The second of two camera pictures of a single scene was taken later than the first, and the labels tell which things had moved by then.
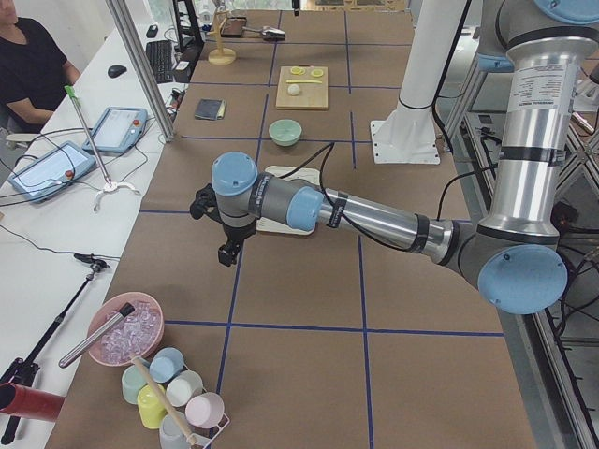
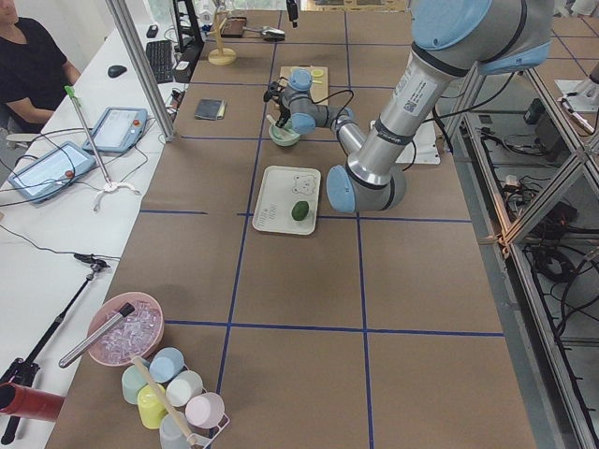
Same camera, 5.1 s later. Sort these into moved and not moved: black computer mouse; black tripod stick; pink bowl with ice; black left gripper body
Moved: black left gripper body
Not moved: pink bowl with ice; black tripod stick; black computer mouse
